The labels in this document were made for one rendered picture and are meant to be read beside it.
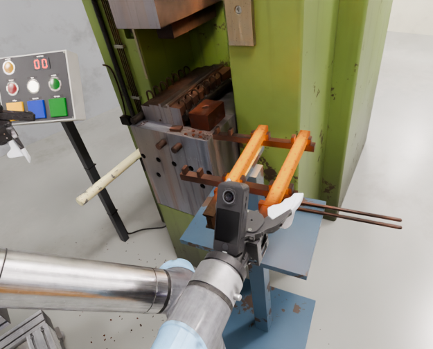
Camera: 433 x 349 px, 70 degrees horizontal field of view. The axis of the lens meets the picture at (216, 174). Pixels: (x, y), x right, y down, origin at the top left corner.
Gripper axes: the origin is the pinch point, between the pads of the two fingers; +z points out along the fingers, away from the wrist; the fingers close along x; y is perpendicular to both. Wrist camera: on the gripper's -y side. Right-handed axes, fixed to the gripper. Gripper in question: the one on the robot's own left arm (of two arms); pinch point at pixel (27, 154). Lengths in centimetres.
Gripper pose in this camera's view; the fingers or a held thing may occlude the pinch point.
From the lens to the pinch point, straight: 134.9
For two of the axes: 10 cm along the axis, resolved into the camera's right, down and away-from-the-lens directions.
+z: 1.4, 7.8, 6.2
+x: 6.4, 4.1, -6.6
